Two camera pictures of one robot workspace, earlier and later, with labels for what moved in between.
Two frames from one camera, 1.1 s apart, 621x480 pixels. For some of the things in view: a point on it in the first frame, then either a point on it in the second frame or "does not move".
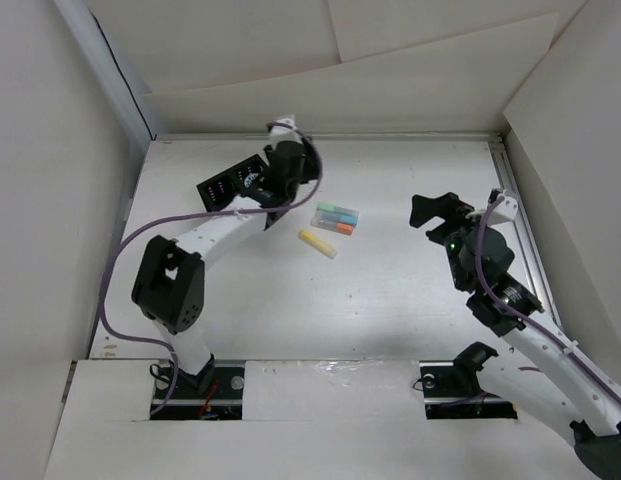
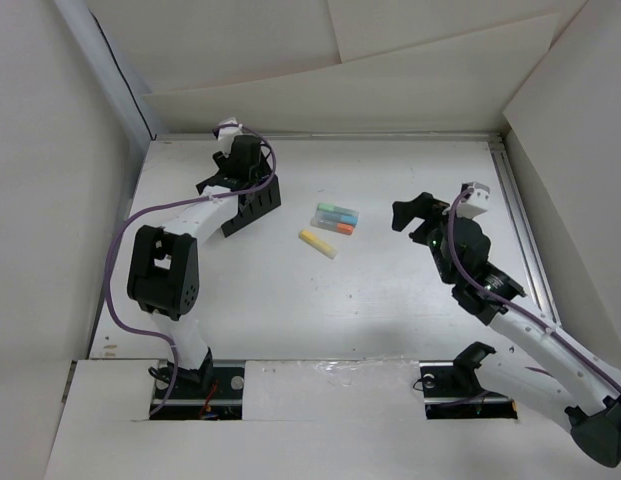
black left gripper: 309,167 -> 222,160
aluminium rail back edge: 331,137 does not move
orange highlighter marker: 339,228 does not move
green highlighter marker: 330,206 does not move
